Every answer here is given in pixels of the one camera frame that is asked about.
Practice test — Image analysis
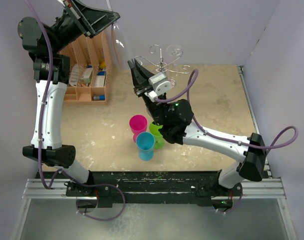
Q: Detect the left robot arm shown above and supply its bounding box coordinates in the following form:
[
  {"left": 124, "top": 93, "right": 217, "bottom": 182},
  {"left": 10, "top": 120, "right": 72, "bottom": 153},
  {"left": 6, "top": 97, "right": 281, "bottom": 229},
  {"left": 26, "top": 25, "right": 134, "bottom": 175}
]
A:
[{"left": 17, "top": 0, "right": 120, "bottom": 196}]

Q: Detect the pink plastic goblet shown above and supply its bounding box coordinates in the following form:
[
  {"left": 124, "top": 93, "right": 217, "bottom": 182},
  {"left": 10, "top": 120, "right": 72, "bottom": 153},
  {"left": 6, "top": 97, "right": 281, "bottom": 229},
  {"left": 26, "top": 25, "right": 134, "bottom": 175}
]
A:
[{"left": 129, "top": 114, "right": 148, "bottom": 142}]

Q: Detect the aluminium rail frame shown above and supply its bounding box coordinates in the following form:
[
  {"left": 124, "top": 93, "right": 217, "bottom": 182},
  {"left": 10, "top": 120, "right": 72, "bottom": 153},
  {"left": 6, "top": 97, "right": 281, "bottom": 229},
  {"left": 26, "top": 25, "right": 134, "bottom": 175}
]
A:
[{"left": 10, "top": 65, "right": 299, "bottom": 240}]

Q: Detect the white oval label card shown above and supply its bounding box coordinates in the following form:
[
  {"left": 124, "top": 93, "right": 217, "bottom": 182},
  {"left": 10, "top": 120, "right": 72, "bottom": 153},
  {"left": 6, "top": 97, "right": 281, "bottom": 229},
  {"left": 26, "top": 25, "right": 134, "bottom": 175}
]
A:
[{"left": 68, "top": 64, "right": 83, "bottom": 87}]

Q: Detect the blue plastic goblet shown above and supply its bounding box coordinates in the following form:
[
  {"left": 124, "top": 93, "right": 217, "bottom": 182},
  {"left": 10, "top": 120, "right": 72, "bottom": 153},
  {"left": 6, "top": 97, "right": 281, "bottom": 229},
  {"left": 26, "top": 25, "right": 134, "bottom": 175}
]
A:
[{"left": 136, "top": 132, "right": 155, "bottom": 161}]

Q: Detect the white green small box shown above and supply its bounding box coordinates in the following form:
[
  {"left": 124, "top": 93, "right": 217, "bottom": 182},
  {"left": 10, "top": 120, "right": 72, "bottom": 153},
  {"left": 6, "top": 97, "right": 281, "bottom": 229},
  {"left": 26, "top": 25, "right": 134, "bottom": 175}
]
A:
[{"left": 80, "top": 67, "right": 93, "bottom": 84}]

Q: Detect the clear wine glass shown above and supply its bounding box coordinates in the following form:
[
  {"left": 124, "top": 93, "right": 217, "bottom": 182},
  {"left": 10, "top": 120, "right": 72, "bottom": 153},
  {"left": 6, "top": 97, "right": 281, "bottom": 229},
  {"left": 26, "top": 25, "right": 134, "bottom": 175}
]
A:
[
  {"left": 105, "top": 0, "right": 132, "bottom": 70},
  {"left": 166, "top": 44, "right": 183, "bottom": 88}
]

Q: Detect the white blue small box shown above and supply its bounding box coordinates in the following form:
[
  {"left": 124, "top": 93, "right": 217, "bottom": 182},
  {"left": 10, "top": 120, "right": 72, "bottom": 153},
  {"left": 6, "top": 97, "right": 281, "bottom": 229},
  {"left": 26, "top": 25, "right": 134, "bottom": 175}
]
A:
[{"left": 94, "top": 70, "right": 106, "bottom": 88}]

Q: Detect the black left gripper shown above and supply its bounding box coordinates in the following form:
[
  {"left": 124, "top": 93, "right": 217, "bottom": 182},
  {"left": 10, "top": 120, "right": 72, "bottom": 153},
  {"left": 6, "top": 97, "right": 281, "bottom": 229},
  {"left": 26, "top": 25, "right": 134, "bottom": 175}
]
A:
[{"left": 51, "top": 0, "right": 120, "bottom": 55}]

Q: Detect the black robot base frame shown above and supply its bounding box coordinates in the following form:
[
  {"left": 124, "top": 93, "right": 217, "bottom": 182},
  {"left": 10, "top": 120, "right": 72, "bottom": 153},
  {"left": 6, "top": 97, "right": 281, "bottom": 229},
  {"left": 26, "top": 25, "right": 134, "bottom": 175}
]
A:
[{"left": 35, "top": 170, "right": 245, "bottom": 208}]

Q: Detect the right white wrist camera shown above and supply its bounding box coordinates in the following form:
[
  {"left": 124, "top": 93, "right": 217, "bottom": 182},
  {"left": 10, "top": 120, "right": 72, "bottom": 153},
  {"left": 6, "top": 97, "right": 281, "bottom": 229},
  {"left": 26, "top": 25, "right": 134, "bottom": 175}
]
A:
[{"left": 145, "top": 72, "right": 172, "bottom": 102}]

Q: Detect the chrome wine glass rack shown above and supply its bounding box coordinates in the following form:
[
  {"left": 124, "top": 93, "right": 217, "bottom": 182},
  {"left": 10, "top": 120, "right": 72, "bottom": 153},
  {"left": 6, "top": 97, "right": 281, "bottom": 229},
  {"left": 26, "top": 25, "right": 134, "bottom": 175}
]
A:
[{"left": 134, "top": 44, "right": 192, "bottom": 118}]

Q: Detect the peach plastic file organizer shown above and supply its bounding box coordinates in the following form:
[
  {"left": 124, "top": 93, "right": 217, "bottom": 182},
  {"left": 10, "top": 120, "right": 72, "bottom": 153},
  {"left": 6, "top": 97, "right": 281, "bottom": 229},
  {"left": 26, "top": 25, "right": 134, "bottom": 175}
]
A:
[{"left": 60, "top": 31, "right": 113, "bottom": 106}]

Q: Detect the yellow small bottle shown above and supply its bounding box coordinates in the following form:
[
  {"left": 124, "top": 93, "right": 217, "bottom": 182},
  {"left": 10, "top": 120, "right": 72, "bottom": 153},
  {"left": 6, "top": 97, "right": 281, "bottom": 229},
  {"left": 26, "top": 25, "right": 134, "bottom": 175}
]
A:
[{"left": 99, "top": 61, "right": 106, "bottom": 70}]

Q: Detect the green plastic goblet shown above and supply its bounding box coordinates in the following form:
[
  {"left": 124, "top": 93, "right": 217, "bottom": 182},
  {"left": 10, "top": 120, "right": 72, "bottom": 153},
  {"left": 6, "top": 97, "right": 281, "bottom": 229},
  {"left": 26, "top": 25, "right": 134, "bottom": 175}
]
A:
[{"left": 149, "top": 122, "right": 164, "bottom": 149}]

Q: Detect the small blue grey cylinder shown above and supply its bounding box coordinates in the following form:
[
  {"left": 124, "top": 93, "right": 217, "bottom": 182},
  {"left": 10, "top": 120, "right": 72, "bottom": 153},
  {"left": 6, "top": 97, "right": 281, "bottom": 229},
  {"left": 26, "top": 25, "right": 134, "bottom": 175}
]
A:
[{"left": 92, "top": 95, "right": 105, "bottom": 101}]

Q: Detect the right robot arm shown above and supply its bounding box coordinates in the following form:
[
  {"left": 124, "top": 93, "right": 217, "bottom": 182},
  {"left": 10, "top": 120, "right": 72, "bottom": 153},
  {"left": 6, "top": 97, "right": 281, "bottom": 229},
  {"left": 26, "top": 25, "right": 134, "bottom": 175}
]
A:
[{"left": 127, "top": 58, "right": 267, "bottom": 196}]

